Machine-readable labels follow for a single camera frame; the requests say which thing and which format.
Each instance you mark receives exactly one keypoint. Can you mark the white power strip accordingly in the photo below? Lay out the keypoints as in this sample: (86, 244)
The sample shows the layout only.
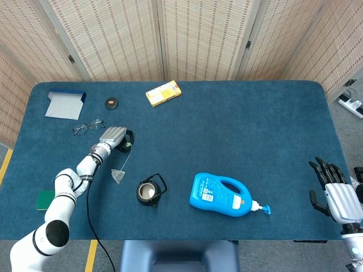
(351, 105)

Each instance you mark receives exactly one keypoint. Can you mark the blue detergent bottle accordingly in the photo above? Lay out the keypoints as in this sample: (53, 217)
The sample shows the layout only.
(215, 198)

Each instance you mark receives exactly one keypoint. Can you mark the green yellow sponge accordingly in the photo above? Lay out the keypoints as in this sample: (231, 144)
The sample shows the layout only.
(44, 201)

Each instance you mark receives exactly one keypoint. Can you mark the grey-blue robot torso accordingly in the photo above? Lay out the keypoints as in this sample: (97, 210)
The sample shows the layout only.
(178, 255)

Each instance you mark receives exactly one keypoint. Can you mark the black thin-rimmed eyeglasses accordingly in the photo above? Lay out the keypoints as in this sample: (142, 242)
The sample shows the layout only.
(80, 130)

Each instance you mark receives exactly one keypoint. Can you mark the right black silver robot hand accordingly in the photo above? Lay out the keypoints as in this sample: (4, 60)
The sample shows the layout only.
(341, 201)

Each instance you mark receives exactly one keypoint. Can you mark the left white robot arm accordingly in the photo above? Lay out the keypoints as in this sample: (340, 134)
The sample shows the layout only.
(65, 184)

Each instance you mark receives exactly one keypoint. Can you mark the black equipment block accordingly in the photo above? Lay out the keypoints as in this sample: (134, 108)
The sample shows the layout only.
(359, 172)

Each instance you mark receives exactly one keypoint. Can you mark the beige woven folding screen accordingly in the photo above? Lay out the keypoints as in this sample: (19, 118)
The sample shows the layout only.
(113, 42)

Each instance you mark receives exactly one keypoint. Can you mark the open blue white box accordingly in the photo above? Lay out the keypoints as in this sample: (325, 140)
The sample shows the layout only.
(63, 107)

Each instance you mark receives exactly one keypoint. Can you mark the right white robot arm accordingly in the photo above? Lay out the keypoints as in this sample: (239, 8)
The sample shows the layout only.
(353, 243)

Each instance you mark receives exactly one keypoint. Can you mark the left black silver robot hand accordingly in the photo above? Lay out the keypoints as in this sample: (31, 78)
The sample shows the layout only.
(113, 135)

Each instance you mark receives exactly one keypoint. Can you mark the blue felt table cover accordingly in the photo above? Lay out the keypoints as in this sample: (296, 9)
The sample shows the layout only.
(227, 136)

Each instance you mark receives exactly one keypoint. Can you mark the black round lid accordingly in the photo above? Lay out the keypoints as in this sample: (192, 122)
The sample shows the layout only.
(111, 105)

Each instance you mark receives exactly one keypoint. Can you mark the yellow cardboard box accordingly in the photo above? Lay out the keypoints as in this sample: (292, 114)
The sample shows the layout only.
(163, 93)

